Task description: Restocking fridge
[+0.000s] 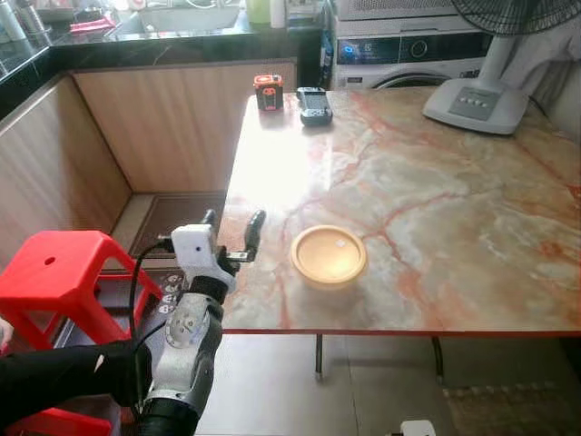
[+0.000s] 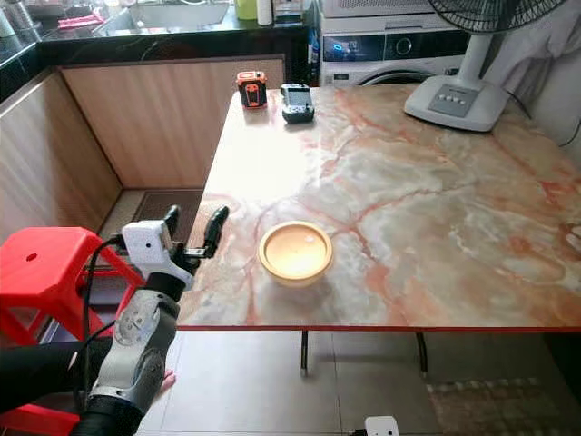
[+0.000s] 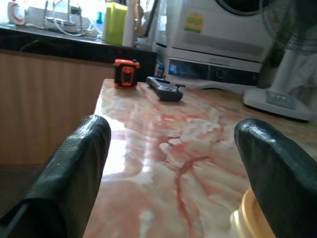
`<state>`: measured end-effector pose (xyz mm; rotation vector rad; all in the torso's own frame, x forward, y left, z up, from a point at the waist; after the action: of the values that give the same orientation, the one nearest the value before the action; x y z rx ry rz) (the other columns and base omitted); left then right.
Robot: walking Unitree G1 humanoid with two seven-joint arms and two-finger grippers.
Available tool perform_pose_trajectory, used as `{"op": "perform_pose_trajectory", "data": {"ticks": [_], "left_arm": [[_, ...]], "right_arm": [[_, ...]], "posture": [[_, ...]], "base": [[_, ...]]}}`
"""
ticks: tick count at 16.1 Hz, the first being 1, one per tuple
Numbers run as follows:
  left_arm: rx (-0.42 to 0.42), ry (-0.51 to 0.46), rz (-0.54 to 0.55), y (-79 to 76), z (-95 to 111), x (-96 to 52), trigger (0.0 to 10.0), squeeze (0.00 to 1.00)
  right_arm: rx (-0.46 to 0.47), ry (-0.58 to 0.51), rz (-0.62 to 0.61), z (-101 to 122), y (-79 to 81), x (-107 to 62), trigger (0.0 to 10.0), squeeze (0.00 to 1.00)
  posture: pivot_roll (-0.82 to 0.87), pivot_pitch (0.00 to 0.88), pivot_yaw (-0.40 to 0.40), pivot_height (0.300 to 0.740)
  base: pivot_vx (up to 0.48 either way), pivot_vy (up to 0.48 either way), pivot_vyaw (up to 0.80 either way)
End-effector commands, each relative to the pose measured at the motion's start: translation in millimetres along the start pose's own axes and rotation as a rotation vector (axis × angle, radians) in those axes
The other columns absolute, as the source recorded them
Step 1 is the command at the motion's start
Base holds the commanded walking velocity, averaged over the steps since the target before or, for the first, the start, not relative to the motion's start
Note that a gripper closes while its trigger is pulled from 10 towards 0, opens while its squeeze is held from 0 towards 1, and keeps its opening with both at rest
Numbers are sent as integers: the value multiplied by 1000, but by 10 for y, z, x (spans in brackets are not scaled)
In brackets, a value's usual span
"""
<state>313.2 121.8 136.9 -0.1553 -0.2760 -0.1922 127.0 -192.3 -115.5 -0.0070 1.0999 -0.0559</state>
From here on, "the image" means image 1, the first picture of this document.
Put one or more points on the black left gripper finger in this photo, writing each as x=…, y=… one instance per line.
x=254, y=236
x=210, y=219

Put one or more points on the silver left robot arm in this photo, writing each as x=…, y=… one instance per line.
x=186, y=354

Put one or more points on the dark brown floor mat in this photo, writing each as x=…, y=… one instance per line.
x=172, y=218

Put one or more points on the yellow round bowl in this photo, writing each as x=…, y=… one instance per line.
x=329, y=256

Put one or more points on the wooden counter cabinet front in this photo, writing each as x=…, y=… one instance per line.
x=182, y=127

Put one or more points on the dark printed floor mat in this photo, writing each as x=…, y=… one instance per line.
x=109, y=322

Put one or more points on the red plastic stool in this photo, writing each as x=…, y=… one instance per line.
x=54, y=268

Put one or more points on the black stone kitchen counter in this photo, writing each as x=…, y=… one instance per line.
x=182, y=50

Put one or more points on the marble pattern folding table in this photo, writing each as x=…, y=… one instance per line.
x=454, y=209

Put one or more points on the steel kitchen sink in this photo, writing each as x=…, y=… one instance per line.
x=182, y=18

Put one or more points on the person's leg in black trousers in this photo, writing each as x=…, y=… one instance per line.
x=64, y=381

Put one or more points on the green bottle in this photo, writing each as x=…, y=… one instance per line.
x=259, y=11

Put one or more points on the white bottle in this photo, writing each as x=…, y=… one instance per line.
x=279, y=13

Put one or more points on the pink cloth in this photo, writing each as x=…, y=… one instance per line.
x=91, y=24

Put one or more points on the white front-load washing machine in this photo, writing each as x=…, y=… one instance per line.
x=399, y=50

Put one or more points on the grey hanging cloth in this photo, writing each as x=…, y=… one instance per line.
x=545, y=64

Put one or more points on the grey standing fan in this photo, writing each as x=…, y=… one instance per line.
x=477, y=100

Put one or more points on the patterned brown rug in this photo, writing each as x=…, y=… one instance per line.
x=517, y=409

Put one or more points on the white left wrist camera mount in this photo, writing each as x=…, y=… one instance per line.
x=195, y=250

